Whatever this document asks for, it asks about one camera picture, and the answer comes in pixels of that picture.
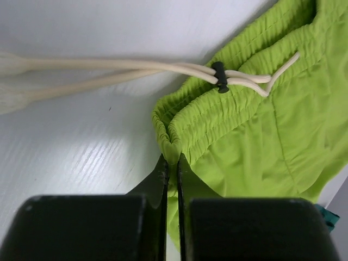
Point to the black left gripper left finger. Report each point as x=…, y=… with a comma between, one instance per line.
x=93, y=227

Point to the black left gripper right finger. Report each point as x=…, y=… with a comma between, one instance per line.
x=212, y=227

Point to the teal green shorts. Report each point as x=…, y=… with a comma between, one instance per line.
x=329, y=217

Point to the lime green shorts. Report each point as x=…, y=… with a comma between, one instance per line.
x=252, y=93

